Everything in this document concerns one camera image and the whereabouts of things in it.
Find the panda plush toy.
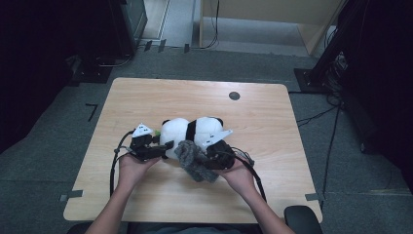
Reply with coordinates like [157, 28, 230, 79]
[154, 116, 233, 161]

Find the black angled tape mark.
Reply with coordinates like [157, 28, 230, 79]
[85, 102, 99, 123]

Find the black looped floor cable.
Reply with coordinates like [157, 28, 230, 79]
[94, 53, 134, 68]

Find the black metal stand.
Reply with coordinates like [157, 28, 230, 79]
[293, 0, 359, 95]

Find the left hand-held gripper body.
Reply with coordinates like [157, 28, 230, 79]
[130, 122, 162, 162]

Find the black floor base plate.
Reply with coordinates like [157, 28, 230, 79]
[66, 55, 114, 88]

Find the black hanging cable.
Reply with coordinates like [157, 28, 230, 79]
[200, 0, 220, 51]

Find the grey fluffy cloth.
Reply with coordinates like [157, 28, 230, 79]
[173, 139, 220, 183]

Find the black cabinet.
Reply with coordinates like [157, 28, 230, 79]
[108, 0, 149, 59]

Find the long black floor cable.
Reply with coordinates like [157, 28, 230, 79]
[320, 105, 343, 200]

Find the light wooden desk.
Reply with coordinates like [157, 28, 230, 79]
[198, 0, 346, 57]

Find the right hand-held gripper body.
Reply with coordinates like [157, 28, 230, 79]
[202, 129, 237, 171]

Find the grey tape strip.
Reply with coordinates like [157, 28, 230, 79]
[305, 192, 325, 202]
[58, 189, 85, 203]

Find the person's dark clothing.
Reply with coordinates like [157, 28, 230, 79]
[126, 222, 265, 234]

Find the short black floor cable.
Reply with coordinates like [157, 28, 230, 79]
[296, 104, 339, 129]

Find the person's left hand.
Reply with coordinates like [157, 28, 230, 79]
[118, 154, 162, 193]

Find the person's right hand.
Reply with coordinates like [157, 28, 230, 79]
[215, 160, 259, 198]

